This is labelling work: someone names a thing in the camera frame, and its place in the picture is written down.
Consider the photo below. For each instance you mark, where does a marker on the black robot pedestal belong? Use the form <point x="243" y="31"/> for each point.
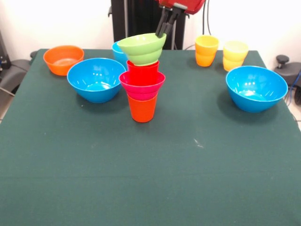
<point x="136" y="18"/>

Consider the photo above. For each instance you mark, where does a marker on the pink bowl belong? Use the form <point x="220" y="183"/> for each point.
<point x="143" y="90"/>

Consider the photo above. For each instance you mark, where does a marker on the orange bowl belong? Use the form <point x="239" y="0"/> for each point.
<point x="58" y="58"/>

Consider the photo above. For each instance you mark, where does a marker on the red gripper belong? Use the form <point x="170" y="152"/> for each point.
<point x="188" y="3"/>

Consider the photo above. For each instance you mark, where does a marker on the light orange cup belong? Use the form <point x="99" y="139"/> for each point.
<point x="206" y="51"/>

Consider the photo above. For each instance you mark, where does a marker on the green bowl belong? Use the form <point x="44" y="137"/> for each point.
<point x="143" y="51"/>

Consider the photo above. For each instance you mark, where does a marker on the dark green tablecloth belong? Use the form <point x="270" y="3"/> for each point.
<point x="150" y="164"/>

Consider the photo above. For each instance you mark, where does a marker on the yellow cup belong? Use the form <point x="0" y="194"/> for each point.
<point x="235" y="56"/>

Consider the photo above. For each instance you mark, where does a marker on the red cup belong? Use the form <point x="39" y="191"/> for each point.
<point x="142" y="73"/>

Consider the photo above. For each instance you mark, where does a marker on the large blue bowl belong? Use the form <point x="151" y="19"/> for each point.
<point x="94" y="80"/>
<point x="256" y="84"/>

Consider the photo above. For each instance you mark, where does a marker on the blue cup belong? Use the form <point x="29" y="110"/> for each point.
<point x="118" y="54"/>

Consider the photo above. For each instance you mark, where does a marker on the grey pedestal foot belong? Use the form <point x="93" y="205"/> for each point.
<point x="291" y="73"/>
<point x="14" y="70"/>

